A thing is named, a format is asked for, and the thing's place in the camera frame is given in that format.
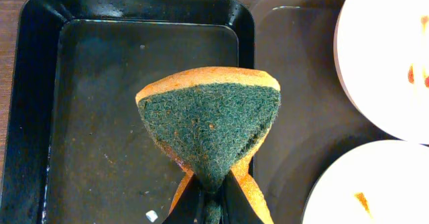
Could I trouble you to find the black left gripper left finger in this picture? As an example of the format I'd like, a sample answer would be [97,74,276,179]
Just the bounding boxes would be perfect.
[162,175,204,224]

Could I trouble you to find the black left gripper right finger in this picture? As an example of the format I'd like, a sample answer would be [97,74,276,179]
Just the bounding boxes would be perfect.
[221,172,263,224]

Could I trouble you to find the brown serving tray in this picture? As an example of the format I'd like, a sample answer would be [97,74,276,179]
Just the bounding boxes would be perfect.
[249,0,400,224]

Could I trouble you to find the white plate with ketchup streak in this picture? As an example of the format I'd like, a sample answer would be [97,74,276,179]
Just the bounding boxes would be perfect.
[334,0,428,144]

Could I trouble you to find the black water tray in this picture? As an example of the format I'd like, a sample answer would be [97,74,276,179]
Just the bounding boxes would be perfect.
[1,0,254,223]

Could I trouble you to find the green and orange sponge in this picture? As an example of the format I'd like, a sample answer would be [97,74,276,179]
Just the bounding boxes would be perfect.
[135,66,281,223]

